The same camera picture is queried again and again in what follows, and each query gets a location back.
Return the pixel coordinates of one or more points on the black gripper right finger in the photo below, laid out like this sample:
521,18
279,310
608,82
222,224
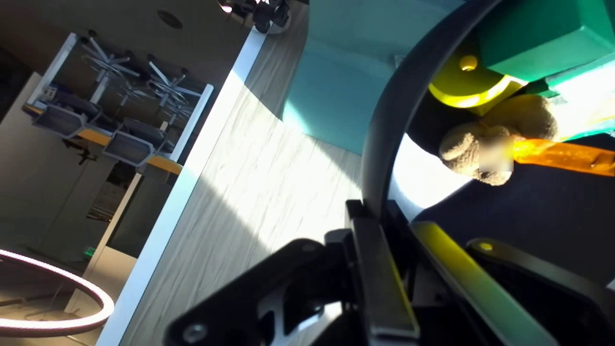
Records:
500,312

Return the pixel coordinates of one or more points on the brown plush toy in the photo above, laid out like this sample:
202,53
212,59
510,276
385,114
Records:
479,149

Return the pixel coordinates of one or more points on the white ring ceiling light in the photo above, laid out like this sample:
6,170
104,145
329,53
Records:
39,299

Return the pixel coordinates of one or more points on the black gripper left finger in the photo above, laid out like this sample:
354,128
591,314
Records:
385,307

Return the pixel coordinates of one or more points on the yellow toy disc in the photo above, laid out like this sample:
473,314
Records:
466,84

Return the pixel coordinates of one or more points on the green toy block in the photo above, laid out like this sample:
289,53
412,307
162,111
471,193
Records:
535,39

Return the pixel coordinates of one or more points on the black bowl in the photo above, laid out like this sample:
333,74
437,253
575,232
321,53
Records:
562,218

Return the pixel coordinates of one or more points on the green sofa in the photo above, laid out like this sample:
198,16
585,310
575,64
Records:
350,53

